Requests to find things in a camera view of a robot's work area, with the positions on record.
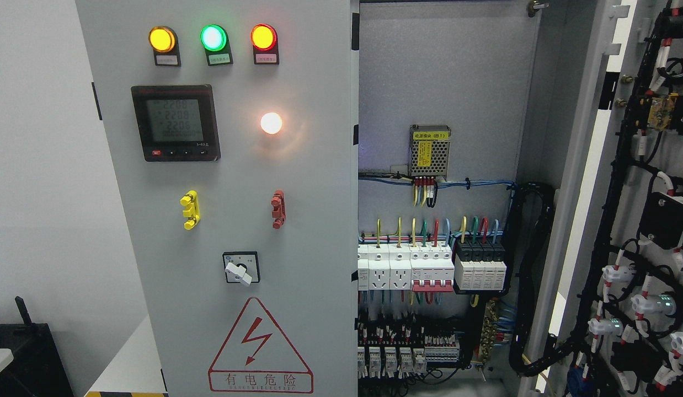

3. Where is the grey cabinet door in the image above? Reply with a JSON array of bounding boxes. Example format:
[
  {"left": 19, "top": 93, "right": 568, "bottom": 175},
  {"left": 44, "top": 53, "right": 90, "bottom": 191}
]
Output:
[
  {"left": 76, "top": 1, "right": 359, "bottom": 396},
  {"left": 510, "top": 1, "right": 683, "bottom": 396}
]

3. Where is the red indicator lamp left door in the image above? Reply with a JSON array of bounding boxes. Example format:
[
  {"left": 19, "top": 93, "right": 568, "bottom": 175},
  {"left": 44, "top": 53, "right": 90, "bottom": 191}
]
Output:
[{"left": 250, "top": 24, "right": 278, "bottom": 52}]

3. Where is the green indicator lamp left door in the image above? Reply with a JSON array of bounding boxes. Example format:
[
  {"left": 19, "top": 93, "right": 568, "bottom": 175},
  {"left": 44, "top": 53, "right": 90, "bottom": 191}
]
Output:
[{"left": 200, "top": 24, "right": 228, "bottom": 52}]

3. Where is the metal mesh power supply module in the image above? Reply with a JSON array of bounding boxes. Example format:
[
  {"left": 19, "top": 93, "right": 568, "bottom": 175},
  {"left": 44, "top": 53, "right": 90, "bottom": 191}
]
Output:
[{"left": 409, "top": 124, "right": 451, "bottom": 178}]

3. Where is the white glowing indicator lamp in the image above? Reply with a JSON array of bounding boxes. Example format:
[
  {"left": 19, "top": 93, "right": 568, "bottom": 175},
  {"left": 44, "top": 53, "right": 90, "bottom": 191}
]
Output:
[{"left": 260, "top": 111, "right": 283, "bottom": 134}]

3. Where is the white socket breaker row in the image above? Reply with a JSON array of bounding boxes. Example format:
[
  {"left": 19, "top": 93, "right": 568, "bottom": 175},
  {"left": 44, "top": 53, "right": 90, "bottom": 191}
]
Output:
[{"left": 357, "top": 242, "right": 455, "bottom": 292}]

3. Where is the black surge protector block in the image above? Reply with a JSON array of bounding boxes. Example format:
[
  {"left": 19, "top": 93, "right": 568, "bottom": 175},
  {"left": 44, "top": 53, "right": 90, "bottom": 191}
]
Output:
[{"left": 453, "top": 238, "right": 509, "bottom": 296}]

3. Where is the lower white breaker relay row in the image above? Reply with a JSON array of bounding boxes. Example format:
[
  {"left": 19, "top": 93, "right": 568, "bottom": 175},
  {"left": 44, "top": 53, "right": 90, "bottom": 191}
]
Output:
[{"left": 356, "top": 317, "right": 461, "bottom": 379}]

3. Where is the red electric hazard warning sticker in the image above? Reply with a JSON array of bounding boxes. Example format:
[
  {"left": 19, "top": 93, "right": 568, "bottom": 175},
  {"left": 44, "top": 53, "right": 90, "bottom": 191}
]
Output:
[{"left": 208, "top": 297, "right": 314, "bottom": 394}]

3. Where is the black digital power meter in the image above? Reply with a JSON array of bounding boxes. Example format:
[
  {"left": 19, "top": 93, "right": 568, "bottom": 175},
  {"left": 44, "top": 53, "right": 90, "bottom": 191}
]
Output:
[{"left": 131, "top": 84, "right": 220, "bottom": 162}]

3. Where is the yellow indicator lamp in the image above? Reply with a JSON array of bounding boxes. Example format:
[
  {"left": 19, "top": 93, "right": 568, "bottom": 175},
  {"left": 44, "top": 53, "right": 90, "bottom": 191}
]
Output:
[{"left": 149, "top": 25, "right": 177, "bottom": 55}]

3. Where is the black equipment box at left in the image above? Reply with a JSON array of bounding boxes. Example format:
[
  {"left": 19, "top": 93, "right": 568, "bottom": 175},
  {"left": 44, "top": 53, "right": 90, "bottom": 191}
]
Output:
[{"left": 0, "top": 296, "right": 74, "bottom": 396}]

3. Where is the red terminal post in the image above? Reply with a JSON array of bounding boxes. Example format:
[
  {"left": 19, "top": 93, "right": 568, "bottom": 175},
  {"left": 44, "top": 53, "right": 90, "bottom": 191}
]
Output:
[{"left": 271, "top": 190, "right": 286, "bottom": 229}]

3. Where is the white rotary selector switch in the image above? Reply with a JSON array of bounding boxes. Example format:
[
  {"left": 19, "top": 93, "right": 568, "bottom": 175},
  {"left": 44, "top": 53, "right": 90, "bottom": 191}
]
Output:
[{"left": 222, "top": 251, "right": 260, "bottom": 286}]

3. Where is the black corrugated cable conduit right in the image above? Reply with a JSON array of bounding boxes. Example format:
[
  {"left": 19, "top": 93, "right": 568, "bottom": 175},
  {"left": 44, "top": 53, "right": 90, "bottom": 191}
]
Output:
[{"left": 504, "top": 182, "right": 574, "bottom": 378}]

